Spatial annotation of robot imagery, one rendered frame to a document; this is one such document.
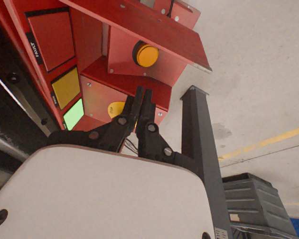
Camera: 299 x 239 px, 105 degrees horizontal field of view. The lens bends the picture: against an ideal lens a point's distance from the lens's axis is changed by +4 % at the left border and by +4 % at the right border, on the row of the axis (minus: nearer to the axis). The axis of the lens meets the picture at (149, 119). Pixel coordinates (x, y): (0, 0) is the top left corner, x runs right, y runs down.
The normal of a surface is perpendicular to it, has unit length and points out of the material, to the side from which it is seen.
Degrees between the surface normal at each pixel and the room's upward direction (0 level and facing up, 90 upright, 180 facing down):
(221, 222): 90
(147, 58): 35
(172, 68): 0
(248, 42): 0
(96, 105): 0
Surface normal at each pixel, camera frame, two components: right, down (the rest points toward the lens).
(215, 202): 0.40, -0.55
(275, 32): -0.21, 0.73
